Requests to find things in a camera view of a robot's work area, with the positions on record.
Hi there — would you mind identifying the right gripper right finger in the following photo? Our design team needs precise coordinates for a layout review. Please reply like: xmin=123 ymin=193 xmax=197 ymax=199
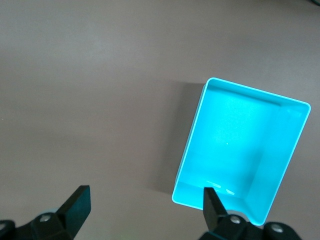
xmin=199 ymin=186 xmax=301 ymax=240

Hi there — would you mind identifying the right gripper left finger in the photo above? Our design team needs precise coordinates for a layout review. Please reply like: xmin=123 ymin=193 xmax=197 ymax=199
xmin=0 ymin=184 xmax=91 ymax=240

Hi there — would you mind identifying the turquoise plastic bin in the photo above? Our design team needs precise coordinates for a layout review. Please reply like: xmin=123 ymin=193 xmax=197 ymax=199
xmin=171 ymin=76 xmax=312 ymax=227

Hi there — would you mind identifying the brown table cover sheet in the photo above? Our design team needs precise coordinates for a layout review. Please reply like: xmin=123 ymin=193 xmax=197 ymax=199
xmin=0 ymin=0 xmax=320 ymax=240

